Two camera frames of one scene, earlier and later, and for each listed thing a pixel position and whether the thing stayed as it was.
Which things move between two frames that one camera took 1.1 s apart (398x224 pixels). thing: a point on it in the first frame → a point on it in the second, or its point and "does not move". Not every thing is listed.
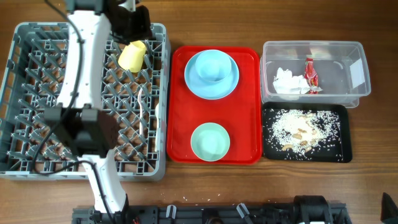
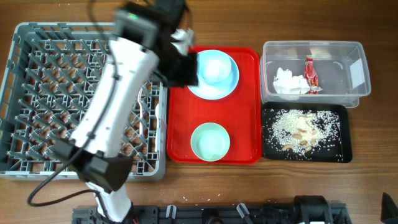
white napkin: x=285 y=83 does not move
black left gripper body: x=132 y=25 → x=174 y=65
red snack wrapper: x=310 y=76 does not move
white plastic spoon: x=157 y=111 does not move
